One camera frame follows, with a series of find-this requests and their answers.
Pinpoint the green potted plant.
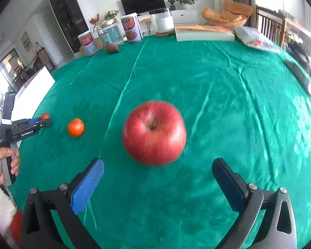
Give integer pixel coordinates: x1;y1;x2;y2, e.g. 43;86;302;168
104;10;120;20

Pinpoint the red apple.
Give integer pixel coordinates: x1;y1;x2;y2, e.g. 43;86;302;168
122;100;187;167

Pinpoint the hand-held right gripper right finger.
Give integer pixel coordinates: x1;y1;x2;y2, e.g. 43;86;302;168
212;158;297;249

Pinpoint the green tablecloth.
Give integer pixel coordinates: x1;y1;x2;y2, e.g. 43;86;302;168
8;35;311;249

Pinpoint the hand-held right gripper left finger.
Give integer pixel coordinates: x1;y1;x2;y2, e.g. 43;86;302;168
20;158;105;249

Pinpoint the red flower plant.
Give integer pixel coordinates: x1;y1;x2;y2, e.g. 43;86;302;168
89;14;101;27

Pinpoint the flat white box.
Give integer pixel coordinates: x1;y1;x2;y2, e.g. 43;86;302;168
175;25;235;42

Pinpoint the framed wall picture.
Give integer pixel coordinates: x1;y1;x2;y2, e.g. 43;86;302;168
21;32;32;52

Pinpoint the orange label tin can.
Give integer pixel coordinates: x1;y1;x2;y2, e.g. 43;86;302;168
120;13;143;44

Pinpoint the person's left forearm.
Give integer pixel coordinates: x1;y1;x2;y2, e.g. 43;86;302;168
0;174;18;249

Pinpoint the small sweet potato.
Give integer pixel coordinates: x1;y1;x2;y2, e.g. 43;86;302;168
104;43;119;54

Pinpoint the wooden chair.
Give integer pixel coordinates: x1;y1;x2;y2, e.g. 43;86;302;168
255;5;287;48

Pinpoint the clear plastic snack bag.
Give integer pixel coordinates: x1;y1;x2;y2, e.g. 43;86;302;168
234;26;282;54

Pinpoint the dark display cabinet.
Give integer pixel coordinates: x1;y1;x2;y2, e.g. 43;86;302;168
48;0;90;54

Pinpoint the white television cabinet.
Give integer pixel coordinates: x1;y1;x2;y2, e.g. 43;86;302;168
171;10;199;27

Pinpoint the orange lounge chair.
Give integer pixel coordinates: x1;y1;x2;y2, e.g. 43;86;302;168
202;0;255;31

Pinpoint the black lid plastic jar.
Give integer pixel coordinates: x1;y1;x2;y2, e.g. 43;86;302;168
149;8;176;38

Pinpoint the black television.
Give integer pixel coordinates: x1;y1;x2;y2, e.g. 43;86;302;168
120;0;166;16

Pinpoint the clear glass jar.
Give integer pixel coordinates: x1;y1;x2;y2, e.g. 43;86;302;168
96;18;125;46

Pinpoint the large white board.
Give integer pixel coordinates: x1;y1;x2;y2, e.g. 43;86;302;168
14;66;56;101

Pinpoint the blue label tin can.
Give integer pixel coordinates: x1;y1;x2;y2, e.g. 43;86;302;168
78;31;99;57

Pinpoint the small wooden stool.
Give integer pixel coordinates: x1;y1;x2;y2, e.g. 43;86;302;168
141;18;152;35

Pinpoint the large round orange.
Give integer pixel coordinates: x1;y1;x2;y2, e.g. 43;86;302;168
67;118;85;138

